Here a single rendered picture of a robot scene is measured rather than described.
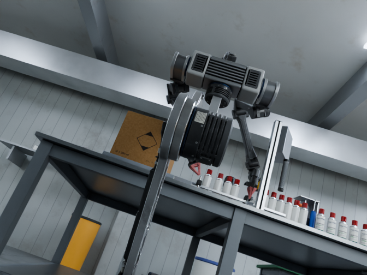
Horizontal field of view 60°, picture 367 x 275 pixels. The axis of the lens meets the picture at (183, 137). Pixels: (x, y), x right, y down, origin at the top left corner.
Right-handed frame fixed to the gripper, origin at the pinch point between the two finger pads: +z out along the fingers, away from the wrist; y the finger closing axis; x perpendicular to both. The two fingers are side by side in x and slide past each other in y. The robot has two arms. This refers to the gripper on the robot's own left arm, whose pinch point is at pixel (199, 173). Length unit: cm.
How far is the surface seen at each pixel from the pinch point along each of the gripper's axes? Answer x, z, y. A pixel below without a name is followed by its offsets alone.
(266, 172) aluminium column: -34.6, 16.9, -16.9
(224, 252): 15, 46, -44
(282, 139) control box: -54, 2, -17
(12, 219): 97, -4, -45
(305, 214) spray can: -52, 49, -2
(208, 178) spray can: -3.5, 5.6, -3.2
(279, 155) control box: -50, 10, -13
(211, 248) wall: -53, 61, 326
